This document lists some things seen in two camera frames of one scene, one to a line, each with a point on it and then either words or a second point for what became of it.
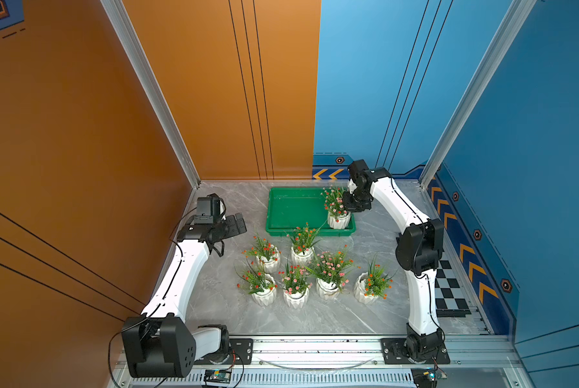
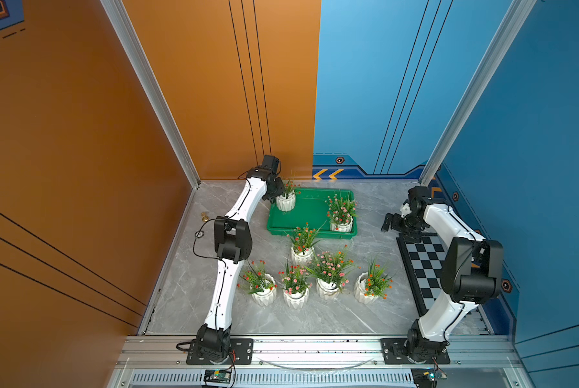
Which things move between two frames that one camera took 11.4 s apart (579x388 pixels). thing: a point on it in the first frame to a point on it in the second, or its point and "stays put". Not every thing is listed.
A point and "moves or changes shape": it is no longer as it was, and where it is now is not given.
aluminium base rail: [355, 353] stays put
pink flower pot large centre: [329, 269] stays put
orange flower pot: [373, 284] stays put
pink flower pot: [338, 217] moves or changes shape
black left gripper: [234, 229] to [281, 188]
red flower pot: [303, 239] stays put
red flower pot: [265, 253] to [287, 201]
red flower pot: [261, 286] stays put
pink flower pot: [296, 287] stays put
